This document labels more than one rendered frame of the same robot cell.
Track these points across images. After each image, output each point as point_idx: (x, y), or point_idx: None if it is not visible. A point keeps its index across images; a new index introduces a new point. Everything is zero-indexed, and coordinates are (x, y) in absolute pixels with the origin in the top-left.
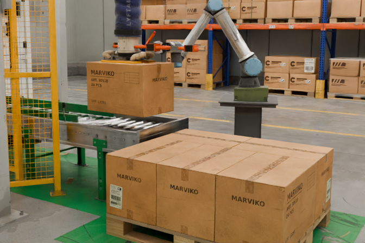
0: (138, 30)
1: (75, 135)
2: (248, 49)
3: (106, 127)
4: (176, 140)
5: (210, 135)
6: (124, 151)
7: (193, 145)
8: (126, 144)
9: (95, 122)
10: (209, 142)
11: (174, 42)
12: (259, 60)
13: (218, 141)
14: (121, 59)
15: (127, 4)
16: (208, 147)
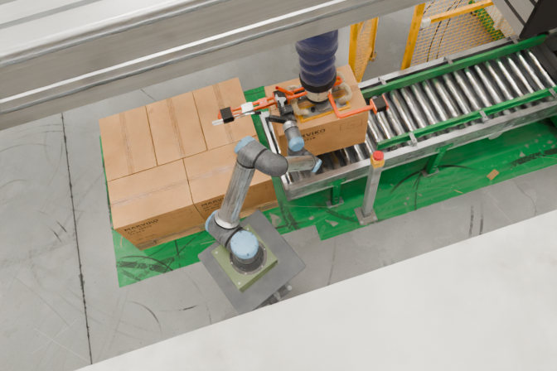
0: (300, 78)
1: None
2: (220, 212)
3: None
4: (234, 139)
5: (228, 175)
6: (234, 90)
7: (210, 139)
8: None
9: (367, 126)
10: (207, 156)
11: (287, 129)
12: (205, 223)
13: (205, 165)
14: (337, 97)
15: None
16: (196, 144)
